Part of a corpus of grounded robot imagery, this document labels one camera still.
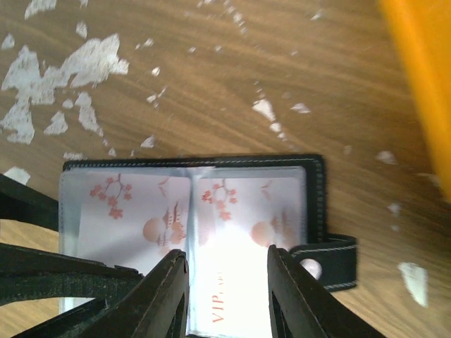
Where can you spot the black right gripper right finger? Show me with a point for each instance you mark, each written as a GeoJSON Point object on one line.
{"type": "Point", "coordinates": [300, 307]}

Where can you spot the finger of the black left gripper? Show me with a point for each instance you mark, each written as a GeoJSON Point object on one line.
{"type": "Point", "coordinates": [24, 204]}
{"type": "Point", "coordinates": [31, 274]}

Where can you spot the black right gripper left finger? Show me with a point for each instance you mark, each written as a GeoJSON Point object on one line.
{"type": "Point", "coordinates": [156, 307]}

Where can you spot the white pink VIP card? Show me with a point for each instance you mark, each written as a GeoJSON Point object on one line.
{"type": "Point", "coordinates": [133, 220]}
{"type": "Point", "coordinates": [237, 221]}

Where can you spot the black leather card holder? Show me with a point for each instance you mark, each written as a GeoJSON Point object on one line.
{"type": "Point", "coordinates": [330, 258]}

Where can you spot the yellow middle card bin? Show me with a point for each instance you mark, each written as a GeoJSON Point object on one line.
{"type": "Point", "coordinates": [421, 32]}

